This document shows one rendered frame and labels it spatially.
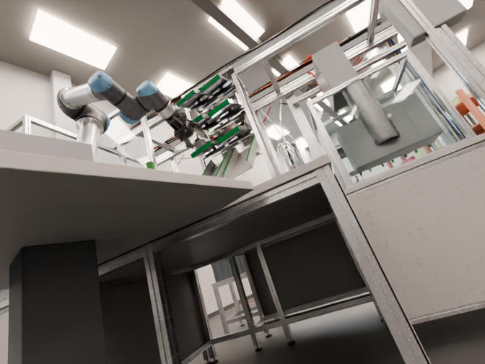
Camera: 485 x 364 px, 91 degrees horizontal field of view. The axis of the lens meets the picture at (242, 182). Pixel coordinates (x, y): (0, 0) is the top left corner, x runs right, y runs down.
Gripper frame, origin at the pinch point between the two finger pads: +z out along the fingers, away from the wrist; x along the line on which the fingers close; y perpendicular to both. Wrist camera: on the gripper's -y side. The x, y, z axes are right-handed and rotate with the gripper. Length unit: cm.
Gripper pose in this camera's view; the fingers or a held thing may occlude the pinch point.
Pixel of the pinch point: (199, 141)
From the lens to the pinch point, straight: 122.2
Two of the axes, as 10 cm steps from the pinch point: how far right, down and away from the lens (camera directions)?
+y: 1.6, 6.8, -7.1
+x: 8.4, -4.8, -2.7
